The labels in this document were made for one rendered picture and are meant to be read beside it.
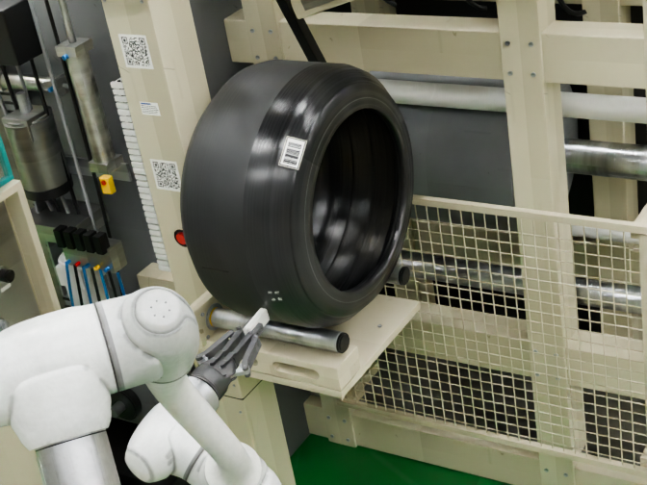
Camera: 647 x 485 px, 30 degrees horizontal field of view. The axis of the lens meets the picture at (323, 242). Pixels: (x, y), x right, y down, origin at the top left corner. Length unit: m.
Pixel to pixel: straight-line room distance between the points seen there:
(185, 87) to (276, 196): 0.41
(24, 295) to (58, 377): 1.17
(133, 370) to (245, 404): 1.27
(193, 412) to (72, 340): 0.37
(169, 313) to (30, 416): 0.23
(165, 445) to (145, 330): 0.59
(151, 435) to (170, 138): 0.70
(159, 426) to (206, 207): 0.45
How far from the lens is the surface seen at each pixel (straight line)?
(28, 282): 2.84
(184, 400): 1.97
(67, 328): 1.70
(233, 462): 2.10
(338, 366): 2.55
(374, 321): 2.78
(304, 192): 2.33
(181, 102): 2.60
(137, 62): 2.59
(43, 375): 1.68
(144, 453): 2.22
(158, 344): 1.67
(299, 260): 2.35
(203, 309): 2.70
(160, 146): 2.65
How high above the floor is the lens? 2.31
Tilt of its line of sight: 29 degrees down
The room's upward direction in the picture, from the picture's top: 10 degrees counter-clockwise
